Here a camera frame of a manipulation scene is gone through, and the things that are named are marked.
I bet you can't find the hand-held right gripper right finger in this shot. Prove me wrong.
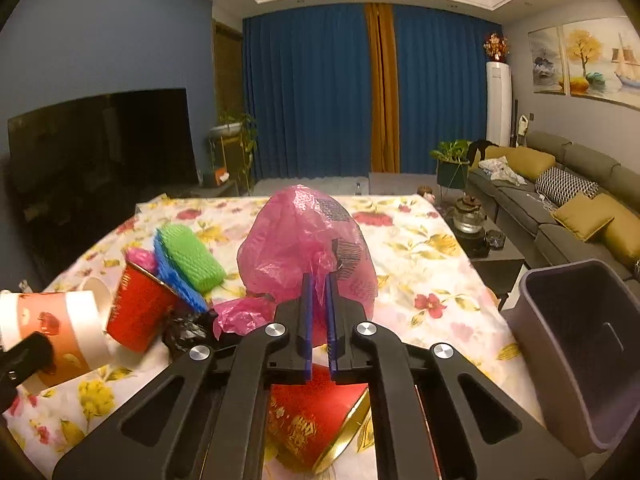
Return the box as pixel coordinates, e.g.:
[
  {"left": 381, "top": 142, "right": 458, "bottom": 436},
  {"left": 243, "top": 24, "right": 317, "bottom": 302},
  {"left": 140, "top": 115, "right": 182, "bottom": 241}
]
[{"left": 325, "top": 272, "right": 586, "bottom": 480}]

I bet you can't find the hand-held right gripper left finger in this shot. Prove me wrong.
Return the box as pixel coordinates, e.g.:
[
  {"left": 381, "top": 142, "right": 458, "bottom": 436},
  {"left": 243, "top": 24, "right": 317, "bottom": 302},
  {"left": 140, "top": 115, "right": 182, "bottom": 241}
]
[{"left": 52, "top": 272, "right": 315, "bottom": 480}]

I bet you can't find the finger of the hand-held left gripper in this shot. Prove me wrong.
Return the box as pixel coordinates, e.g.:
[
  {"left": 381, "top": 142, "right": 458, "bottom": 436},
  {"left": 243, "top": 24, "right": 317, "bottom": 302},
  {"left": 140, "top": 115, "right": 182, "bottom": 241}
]
[{"left": 0, "top": 332, "right": 55, "bottom": 411}]

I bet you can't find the white paper cup red print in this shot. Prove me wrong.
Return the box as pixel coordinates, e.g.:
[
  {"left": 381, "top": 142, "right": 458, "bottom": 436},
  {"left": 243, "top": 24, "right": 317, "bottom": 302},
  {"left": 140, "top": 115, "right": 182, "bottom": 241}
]
[{"left": 0, "top": 276, "right": 118, "bottom": 388}]

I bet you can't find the pink plastic bag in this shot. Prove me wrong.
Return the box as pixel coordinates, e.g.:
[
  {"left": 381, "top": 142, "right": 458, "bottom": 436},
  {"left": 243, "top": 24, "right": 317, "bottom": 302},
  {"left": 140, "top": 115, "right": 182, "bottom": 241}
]
[{"left": 212, "top": 185, "right": 378, "bottom": 338}]

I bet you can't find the blue foam net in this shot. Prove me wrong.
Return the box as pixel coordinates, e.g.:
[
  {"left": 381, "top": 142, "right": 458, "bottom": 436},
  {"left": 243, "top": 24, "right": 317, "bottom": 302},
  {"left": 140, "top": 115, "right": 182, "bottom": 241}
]
[{"left": 152, "top": 235, "right": 208, "bottom": 313}]

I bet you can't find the grey plastic bin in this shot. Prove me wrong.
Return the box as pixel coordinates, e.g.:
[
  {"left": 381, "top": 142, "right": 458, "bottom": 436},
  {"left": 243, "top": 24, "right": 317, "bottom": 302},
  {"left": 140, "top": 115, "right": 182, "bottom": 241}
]
[{"left": 512, "top": 259, "right": 640, "bottom": 458}]

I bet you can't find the floral tablecloth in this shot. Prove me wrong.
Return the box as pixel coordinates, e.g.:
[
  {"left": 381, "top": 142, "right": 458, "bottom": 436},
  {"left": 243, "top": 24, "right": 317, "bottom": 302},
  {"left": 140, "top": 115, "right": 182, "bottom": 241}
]
[{"left": 2, "top": 192, "right": 546, "bottom": 480}]

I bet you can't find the black plastic bag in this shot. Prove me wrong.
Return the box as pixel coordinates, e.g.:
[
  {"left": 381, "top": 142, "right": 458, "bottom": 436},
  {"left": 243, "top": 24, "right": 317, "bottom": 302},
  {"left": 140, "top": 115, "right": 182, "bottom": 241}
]
[{"left": 162, "top": 310, "right": 221, "bottom": 361}]

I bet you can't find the green foam net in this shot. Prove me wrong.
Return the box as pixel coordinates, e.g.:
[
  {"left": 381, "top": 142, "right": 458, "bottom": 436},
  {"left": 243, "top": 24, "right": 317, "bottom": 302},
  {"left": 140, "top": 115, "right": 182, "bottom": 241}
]
[{"left": 156, "top": 223, "right": 227, "bottom": 295}]

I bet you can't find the pink foam net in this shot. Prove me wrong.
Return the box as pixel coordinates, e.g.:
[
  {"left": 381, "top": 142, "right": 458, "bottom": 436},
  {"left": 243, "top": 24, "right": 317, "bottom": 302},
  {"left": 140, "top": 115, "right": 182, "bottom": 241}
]
[{"left": 125, "top": 246, "right": 158, "bottom": 273}]

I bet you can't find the dark television stand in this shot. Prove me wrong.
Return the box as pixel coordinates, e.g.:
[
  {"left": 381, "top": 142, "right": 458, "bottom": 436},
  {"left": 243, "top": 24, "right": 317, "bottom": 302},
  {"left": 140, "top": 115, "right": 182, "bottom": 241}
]
[{"left": 190, "top": 180, "right": 241, "bottom": 201}]

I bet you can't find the glass teapot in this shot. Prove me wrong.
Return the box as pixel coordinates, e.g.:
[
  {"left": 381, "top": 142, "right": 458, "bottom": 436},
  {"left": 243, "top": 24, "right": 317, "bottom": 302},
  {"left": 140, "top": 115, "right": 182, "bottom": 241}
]
[{"left": 452, "top": 195, "right": 487, "bottom": 236}]

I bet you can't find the dark coffee table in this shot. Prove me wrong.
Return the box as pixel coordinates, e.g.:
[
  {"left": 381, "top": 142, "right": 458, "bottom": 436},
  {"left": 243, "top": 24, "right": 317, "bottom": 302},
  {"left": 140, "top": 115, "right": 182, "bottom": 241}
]
[{"left": 440, "top": 195, "right": 526, "bottom": 306}]

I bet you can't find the black flat television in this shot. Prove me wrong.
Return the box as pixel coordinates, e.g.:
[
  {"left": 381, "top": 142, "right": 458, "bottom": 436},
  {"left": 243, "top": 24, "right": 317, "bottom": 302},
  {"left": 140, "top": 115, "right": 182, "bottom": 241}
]
[{"left": 7, "top": 88, "right": 200, "bottom": 241}]

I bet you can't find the trailing plant in white pot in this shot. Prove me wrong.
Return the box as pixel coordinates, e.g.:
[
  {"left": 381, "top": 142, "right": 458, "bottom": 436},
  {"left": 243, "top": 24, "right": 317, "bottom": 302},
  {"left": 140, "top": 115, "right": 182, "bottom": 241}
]
[{"left": 210, "top": 110, "right": 258, "bottom": 193}]

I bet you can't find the plant in dark green pot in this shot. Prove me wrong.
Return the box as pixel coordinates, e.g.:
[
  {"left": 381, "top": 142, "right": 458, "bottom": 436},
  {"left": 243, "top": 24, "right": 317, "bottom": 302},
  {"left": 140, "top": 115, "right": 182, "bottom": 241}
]
[{"left": 431, "top": 140, "right": 473, "bottom": 188}]

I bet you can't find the grey green sofa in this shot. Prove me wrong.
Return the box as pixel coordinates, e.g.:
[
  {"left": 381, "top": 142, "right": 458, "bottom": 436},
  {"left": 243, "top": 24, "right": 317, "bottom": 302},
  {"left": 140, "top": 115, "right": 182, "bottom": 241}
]
[{"left": 467, "top": 130, "right": 640, "bottom": 281}]

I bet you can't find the black cloth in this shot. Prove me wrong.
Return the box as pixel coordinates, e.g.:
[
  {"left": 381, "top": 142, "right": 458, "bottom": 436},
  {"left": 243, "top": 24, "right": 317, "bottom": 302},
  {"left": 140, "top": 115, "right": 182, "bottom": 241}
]
[{"left": 467, "top": 139, "right": 493, "bottom": 163}]

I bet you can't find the blue curtain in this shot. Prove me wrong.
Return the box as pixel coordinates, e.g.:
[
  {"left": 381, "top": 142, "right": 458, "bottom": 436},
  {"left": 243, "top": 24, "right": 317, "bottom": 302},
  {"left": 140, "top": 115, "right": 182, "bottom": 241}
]
[
  {"left": 242, "top": 2, "right": 373, "bottom": 181},
  {"left": 392, "top": 4, "right": 503, "bottom": 176}
]

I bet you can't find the white cloth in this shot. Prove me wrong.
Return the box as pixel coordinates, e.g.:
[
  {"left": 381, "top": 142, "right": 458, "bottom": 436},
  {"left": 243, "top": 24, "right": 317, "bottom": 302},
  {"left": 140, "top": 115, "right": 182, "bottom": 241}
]
[{"left": 479, "top": 156, "right": 526, "bottom": 184}]

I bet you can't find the orange curtain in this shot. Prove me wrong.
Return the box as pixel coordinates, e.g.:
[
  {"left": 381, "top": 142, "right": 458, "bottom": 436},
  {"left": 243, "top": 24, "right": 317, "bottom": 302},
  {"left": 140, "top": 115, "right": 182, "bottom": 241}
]
[{"left": 364, "top": 2, "right": 401, "bottom": 173}]

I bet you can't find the yellow cushion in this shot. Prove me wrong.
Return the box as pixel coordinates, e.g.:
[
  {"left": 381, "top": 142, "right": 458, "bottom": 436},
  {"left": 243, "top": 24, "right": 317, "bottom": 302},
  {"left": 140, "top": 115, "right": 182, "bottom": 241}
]
[
  {"left": 482, "top": 146, "right": 556, "bottom": 181},
  {"left": 595, "top": 195, "right": 640, "bottom": 268},
  {"left": 551, "top": 192, "right": 616, "bottom": 242}
]

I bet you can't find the brown wooden screen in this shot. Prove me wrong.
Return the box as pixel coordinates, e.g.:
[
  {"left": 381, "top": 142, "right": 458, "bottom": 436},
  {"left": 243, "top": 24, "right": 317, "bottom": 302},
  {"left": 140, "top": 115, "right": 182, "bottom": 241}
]
[{"left": 212, "top": 19, "right": 244, "bottom": 181}]

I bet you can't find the black white patterned cushion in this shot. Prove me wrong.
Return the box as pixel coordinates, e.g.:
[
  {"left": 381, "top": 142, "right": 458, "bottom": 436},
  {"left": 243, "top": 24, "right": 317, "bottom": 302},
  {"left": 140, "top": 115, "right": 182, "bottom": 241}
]
[{"left": 535, "top": 166, "right": 599, "bottom": 207}]

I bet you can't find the white stick vacuum cleaner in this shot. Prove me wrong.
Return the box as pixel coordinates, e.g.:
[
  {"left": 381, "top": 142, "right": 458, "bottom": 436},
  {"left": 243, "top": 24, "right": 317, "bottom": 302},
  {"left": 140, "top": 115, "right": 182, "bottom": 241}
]
[{"left": 512, "top": 100, "right": 531, "bottom": 148}]

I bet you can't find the white standing air conditioner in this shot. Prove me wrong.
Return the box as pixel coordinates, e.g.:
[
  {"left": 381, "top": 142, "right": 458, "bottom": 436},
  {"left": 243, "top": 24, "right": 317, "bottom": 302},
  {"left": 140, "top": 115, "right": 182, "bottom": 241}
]
[{"left": 486, "top": 61, "right": 514, "bottom": 148}]

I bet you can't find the gold red ornament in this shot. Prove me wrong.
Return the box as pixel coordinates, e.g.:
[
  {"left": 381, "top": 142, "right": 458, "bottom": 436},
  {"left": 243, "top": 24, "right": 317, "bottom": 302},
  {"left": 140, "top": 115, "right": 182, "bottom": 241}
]
[{"left": 482, "top": 32, "right": 508, "bottom": 63}]

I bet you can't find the grey landscape painting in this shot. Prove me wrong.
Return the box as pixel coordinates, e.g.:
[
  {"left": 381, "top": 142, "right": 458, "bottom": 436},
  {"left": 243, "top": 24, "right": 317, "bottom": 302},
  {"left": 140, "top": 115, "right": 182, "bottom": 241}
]
[{"left": 527, "top": 25, "right": 568, "bottom": 96}]

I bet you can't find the yellow tree painting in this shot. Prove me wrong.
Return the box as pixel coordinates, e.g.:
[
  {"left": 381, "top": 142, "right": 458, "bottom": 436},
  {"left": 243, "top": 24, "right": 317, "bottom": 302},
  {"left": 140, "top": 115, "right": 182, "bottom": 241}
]
[{"left": 562, "top": 15, "right": 640, "bottom": 111}]

